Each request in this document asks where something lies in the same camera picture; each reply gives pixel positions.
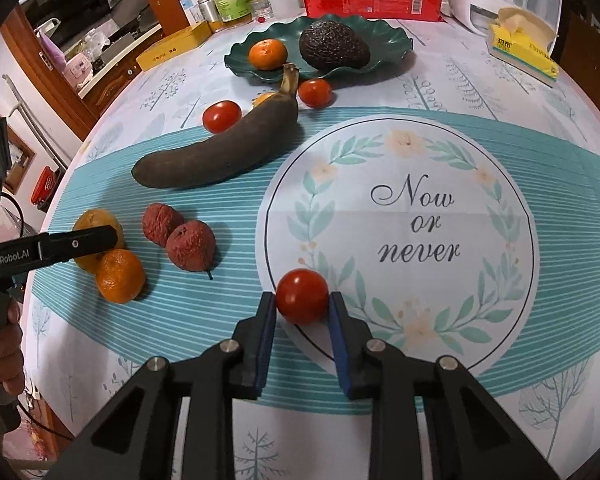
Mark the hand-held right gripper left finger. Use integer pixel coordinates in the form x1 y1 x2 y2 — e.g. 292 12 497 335
45 291 278 480

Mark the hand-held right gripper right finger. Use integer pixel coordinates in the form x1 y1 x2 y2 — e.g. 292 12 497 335
328 291 563 480

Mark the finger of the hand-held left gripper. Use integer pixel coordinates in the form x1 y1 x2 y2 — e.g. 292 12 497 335
37 225 119 266

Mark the pale yellowish orange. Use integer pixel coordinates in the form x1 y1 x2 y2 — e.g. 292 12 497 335
72 209 125 273

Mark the orange tangerine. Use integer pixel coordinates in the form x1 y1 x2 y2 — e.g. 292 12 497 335
249 39 288 71
96 249 146 304

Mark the red tomato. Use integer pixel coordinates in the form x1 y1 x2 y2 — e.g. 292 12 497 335
202 100 242 134
276 268 330 325
298 79 334 109

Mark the red lychee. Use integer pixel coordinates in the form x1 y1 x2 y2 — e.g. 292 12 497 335
166 220 217 272
142 203 185 247

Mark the overripe brown banana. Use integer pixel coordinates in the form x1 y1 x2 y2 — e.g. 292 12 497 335
131 62 301 190

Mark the dark avocado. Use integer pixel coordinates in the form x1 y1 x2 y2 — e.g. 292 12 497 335
299 21 371 72

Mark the dark green scalloped plate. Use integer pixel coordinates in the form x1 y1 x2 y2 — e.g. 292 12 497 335
224 16 415 83

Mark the person's left hand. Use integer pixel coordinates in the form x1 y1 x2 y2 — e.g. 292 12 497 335
0 304 26 387

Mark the red box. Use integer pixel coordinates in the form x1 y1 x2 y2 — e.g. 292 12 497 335
30 167 63 206

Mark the yellow cardboard box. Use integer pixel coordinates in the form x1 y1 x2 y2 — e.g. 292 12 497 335
136 21 212 72

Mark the wooden cabinet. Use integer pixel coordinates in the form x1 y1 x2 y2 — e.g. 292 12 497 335
0 0 193 128

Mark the blue and white carton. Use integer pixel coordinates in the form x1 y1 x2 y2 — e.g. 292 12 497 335
178 0 208 28

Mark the small metal can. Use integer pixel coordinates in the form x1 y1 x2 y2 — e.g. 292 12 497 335
197 0 221 26

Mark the yellow tissue pack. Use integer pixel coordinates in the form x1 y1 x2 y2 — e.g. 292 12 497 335
487 7 561 83

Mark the black cable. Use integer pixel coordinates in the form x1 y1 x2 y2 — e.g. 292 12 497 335
10 380 76 443

